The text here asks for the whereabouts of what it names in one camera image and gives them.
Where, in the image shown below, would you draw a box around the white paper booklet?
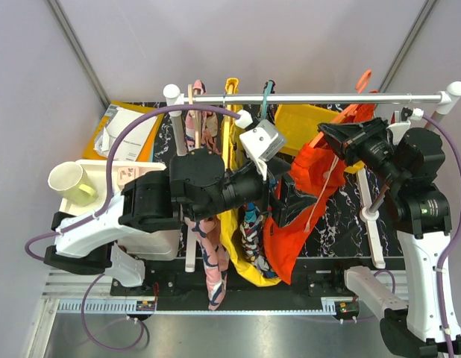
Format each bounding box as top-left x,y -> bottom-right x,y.
94,104 -> 160,163

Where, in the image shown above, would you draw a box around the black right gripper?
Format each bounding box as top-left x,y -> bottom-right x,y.
318,116 -> 407,188

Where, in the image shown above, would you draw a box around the pink patterned shorts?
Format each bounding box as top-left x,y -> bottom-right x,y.
184,79 -> 229,312

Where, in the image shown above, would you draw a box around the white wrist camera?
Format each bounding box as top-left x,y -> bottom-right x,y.
239,119 -> 286,181

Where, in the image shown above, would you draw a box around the white storage box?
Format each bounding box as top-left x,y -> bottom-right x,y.
54,160 -> 181,261

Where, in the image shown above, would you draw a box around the orange plastic hanger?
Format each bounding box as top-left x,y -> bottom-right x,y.
299,69 -> 373,154

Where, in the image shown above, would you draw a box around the comic print shorts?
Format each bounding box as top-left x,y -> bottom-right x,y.
239,84 -> 279,280

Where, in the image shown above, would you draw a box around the teal plastic hanger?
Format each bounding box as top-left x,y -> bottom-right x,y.
260,80 -> 278,124

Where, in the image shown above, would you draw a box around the yellow envelope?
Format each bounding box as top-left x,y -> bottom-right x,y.
82,101 -> 163,162

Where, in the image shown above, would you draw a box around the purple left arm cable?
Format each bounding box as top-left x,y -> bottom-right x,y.
24,104 -> 242,351

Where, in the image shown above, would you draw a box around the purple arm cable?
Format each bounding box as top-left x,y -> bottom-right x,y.
413,107 -> 461,358
24,104 -> 242,351

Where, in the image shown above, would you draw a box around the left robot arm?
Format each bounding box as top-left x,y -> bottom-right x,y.
43,148 -> 316,295

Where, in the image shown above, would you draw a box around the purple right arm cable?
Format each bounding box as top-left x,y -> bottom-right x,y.
413,107 -> 461,358

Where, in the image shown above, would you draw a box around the orange shorts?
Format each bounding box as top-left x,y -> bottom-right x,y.
263,104 -> 375,284

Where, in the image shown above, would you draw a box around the light wooden hanger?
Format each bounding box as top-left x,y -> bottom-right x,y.
185,80 -> 203,151

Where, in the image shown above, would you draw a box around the silver clothes rail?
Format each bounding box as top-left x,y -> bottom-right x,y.
194,92 -> 451,104

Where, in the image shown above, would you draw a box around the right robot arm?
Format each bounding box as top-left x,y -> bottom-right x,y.
319,118 -> 461,357

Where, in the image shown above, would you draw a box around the yellow shorts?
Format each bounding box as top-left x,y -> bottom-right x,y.
219,78 -> 283,287

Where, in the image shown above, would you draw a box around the cream yellow mug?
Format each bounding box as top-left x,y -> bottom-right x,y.
48,161 -> 98,207

